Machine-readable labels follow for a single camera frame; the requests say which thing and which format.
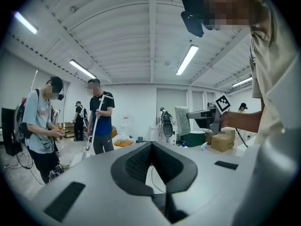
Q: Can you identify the black oval backpack unit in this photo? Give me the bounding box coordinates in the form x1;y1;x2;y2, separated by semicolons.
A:
162;122;175;144

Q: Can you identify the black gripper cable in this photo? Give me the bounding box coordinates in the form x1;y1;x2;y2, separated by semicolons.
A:
235;127;249;148

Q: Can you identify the white plastic bag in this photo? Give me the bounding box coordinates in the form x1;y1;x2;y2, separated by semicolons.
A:
112;134;136;148

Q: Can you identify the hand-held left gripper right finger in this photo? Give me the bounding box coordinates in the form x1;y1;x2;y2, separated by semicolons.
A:
152;141;246;226

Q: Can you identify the person's right forearm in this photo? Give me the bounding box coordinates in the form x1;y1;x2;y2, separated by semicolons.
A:
221;109;265;134

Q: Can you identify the green glittery scouring sponge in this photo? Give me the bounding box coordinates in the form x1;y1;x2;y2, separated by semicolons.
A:
174;106;191;136

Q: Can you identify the white roller blind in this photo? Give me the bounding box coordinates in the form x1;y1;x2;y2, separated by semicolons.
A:
157;88;188;127
191;90;205;131
206;92;215;108

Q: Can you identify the light wooden table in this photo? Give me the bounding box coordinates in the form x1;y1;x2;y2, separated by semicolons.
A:
62;122;76;139

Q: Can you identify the large cardboard box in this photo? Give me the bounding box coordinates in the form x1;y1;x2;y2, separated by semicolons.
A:
211;134;235;153

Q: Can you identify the dark green bin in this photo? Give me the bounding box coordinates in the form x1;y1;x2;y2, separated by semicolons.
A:
180;130;207;148

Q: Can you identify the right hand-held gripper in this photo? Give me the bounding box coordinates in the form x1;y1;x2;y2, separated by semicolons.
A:
186;94;231;135

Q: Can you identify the white water dispenser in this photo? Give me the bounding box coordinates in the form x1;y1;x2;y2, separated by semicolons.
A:
120;115;130;137

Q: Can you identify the long ceiling light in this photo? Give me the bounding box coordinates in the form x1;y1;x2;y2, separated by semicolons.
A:
69;59;97;80
175;44;199;76
13;11;39;35
231;76;253;88

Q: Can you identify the person's beige shirt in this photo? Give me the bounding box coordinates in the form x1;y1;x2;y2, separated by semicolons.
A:
248;0;301;148

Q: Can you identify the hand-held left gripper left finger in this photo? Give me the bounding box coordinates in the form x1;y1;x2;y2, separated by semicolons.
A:
30;141;170;226

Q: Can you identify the medium cardboard box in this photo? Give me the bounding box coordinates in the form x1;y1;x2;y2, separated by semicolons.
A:
221;127;236;138

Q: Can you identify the person's black head camera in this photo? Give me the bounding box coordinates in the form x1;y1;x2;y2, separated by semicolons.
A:
180;0;205;38

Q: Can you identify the white T-handle pole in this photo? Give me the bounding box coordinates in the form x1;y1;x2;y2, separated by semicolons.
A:
79;95;115;161

